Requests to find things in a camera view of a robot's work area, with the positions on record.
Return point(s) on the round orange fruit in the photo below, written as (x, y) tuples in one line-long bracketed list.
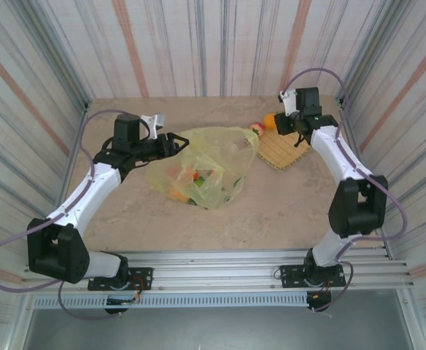
[(269, 121)]

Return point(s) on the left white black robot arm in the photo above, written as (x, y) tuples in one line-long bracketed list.
[(89, 186)]

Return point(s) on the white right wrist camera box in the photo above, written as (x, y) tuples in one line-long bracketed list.
[(289, 100)]

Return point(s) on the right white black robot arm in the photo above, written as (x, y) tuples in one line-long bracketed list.
[(344, 160)]

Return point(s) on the black connector housing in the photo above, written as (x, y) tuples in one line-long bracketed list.
[(317, 300), (116, 311)]

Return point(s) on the yellow orange pear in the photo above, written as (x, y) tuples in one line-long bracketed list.
[(179, 195)]

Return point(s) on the aluminium rail beam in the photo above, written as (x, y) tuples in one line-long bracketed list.
[(213, 270)]

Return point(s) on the light green apple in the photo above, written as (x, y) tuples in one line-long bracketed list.
[(198, 183)]

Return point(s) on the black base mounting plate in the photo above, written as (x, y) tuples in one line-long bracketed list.
[(289, 275), (142, 273)]

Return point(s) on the yellow translucent plastic bag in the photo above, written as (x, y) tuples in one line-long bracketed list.
[(213, 146)]

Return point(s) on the woven bamboo tray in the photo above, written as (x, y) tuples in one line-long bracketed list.
[(278, 149)]

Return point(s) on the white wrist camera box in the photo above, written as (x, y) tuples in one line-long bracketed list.
[(289, 100), (152, 120)]

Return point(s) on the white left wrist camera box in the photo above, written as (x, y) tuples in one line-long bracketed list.
[(152, 120)]

